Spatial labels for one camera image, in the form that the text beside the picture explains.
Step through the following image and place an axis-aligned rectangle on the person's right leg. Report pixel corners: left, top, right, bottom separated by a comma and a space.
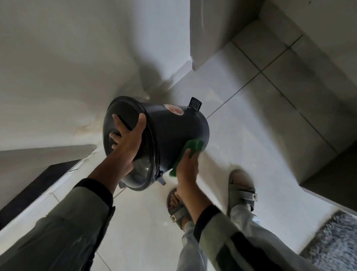
229, 203, 304, 271

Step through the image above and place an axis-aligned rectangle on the person's left grey sandal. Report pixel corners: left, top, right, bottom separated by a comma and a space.
166, 188, 193, 230

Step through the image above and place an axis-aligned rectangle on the person's right hand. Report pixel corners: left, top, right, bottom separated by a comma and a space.
176, 148, 199, 193

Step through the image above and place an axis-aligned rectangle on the person's left hand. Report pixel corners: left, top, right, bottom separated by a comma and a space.
109, 113, 147, 177

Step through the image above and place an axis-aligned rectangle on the black pedal trash bin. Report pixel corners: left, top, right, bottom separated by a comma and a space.
103, 96, 210, 192

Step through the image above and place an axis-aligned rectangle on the person's right grey sandal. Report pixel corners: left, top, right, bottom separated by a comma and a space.
226, 169, 257, 217

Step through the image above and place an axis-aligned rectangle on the person's right forearm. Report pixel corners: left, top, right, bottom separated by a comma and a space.
176, 183, 321, 271

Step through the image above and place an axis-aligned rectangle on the green cleaning cloth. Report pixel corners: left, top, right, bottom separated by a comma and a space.
169, 139, 205, 178

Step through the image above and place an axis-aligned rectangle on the person's grey sandal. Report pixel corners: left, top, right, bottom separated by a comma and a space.
166, 188, 193, 230
226, 169, 257, 217

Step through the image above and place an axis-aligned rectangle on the person's left forearm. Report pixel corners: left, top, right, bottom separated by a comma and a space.
0, 156, 134, 271

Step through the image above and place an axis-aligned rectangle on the person's left leg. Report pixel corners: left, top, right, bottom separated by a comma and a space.
176, 221, 218, 271

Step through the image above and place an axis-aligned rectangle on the person's leg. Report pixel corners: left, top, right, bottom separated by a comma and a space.
229, 203, 304, 271
176, 221, 218, 271

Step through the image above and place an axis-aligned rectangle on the grey shaggy rug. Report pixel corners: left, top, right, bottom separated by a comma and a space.
299, 210, 357, 271

